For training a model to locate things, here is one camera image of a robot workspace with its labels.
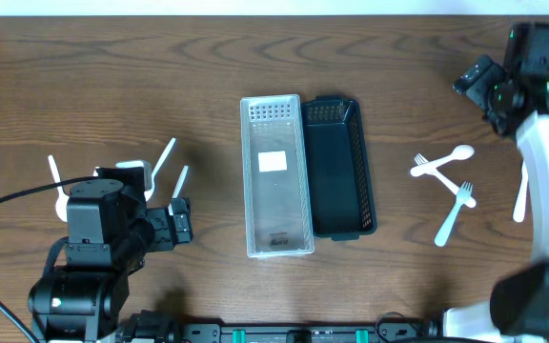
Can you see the pale green plastic fork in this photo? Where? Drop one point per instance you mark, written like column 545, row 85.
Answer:
column 445, row 230

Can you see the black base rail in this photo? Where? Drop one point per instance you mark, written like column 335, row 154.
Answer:
column 160, row 327

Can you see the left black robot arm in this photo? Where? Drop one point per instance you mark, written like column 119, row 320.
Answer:
column 110, row 230

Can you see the white label sticker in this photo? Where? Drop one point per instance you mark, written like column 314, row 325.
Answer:
column 272, row 161

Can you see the white plastic spoon far left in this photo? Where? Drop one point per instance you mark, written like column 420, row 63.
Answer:
column 62, row 199

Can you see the white fork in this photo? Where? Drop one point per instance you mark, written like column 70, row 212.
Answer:
column 441, row 178
column 520, row 205

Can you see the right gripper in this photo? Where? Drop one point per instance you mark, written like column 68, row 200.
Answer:
column 476, row 81

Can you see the clear plastic basket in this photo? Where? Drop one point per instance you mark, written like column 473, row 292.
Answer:
column 277, row 204

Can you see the white thick plastic spoon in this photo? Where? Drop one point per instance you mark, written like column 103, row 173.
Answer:
column 460, row 152

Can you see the dark green plastic basket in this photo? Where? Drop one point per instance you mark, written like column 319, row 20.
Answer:
column 341, row 192

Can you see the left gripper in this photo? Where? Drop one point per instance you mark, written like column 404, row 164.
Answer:
column 179, row 222

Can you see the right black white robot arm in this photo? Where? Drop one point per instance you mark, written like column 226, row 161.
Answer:
column 514, row 97

